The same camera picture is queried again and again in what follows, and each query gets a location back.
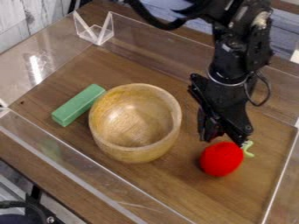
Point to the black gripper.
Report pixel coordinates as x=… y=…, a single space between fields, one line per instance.
x=223 y=110

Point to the red plush strawberry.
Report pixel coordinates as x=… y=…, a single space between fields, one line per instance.
x=222 y=158

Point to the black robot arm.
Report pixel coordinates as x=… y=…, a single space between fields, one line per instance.
x=240 y=29

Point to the wooden bowl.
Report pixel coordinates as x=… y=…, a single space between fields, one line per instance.
x=135 y=121

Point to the green rectangular block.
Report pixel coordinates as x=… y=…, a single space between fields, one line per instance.
x=78 y=105

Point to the black table clamp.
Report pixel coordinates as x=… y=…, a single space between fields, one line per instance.
x=36 y=211

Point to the clear acrylic corner bracket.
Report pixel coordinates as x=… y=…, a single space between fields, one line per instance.
x=95 y=34

